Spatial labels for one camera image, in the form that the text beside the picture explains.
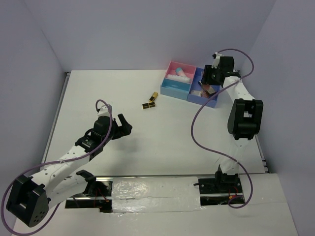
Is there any aluminium rail frame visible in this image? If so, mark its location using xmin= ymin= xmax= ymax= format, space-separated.
xmin=41 ymin=71 xmax=71 ymax=164

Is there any black gold lipstick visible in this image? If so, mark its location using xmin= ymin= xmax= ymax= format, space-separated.
xmin=142 ymin=102 xmax=156 ymax=109

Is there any purple blue organizer bin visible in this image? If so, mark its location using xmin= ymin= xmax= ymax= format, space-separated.
xmin=187 ymin=67 xmax=221 ymax=108

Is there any square pink compact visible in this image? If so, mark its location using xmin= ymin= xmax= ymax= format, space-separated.
xmin=190 ymin=90 xmax=202 ymax=97

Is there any gold lipstick upright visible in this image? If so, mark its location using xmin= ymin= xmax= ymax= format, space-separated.
xmin=149 ymin=92 xmax=158 ymax=103

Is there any light blue organizer bin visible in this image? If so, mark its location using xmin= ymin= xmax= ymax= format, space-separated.
xmin=160 ymin=78 xmax=191 ymax=100

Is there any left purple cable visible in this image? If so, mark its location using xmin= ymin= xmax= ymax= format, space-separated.
xmin=0 ymin=99 xmax=113 ymax=236

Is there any white foam board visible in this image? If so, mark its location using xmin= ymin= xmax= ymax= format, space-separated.
xmin=14 ymin=174 xmax=297 ymax=236

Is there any pink organizer bin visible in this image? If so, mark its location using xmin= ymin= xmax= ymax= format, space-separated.
xmin=165 ymin=61 xmax=196 ymax=84

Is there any white blue cream tube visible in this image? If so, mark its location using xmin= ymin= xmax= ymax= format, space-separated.
xmin=166 ymin=74 xmax=190 ymax=84

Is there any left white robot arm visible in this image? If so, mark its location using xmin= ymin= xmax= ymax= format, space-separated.
xmin=6 ymin=114 xmax=132 ymax=228

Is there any long eyeshadow palette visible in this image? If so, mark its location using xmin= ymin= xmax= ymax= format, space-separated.
xmin=206 ymin=87 xmax=216 ymax=96

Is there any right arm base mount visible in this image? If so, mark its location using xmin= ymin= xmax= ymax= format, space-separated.
xmin=193 ymin=167 xmax=245 ymax=206

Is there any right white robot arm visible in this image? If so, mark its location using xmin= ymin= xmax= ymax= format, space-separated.
xmin=200 ymin=53 xmax=263 ymax=175

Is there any pink blush palette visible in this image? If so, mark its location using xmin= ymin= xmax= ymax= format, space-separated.
xmin=201 ymin=84 xmax=212 ymax=90

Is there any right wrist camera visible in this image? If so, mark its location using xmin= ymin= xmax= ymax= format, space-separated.
xmin=211 ymin=52 xmax=222 ymax=69

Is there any teal capped cream tube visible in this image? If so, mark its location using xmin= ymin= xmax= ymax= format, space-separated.
xmin=175 ymin=67 xmax=187 ymax=77

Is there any nine colour eyeshadow palette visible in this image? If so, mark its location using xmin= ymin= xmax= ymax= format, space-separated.
xmin=200 ymin=91 xmax=210 ymax=99

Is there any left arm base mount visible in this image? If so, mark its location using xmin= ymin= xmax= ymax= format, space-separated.
xmin=65 ymin=170 xmax=113 ymax=213

